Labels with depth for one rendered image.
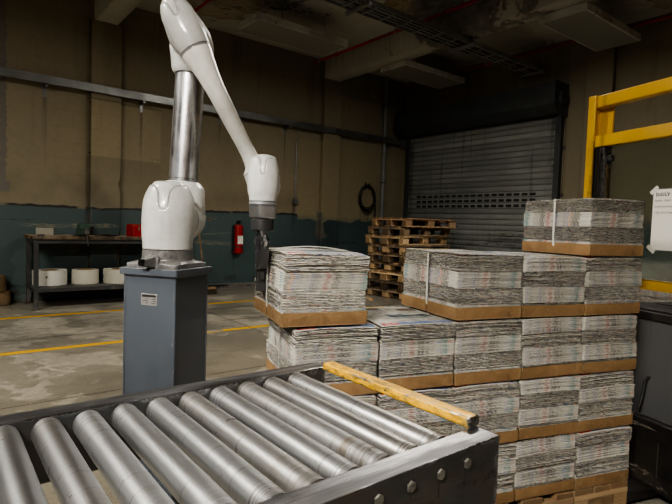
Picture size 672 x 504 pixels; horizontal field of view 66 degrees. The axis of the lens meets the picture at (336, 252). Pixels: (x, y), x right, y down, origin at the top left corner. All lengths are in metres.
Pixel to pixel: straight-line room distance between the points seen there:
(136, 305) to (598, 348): 1.71
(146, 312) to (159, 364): 0.16
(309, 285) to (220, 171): 7.21
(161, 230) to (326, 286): 0.53
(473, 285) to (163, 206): 1.06
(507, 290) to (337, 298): 0.66
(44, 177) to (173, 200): 6.34
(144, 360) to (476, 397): 1.13
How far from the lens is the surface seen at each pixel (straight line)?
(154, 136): 8.38
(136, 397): 1.12
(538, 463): 2.24
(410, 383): 1.80
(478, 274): 1.87
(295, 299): 1.59
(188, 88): 1.92
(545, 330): 2.10
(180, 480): 0.81
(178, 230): 1.66
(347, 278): 1.63
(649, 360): 2.94
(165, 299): 1.64
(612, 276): 2.30
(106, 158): 8.05
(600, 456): 2.46
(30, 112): 8.03
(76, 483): 0.82
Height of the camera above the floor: 1.15
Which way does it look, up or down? 3 degrees down
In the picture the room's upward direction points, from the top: 2 degrees clockwise
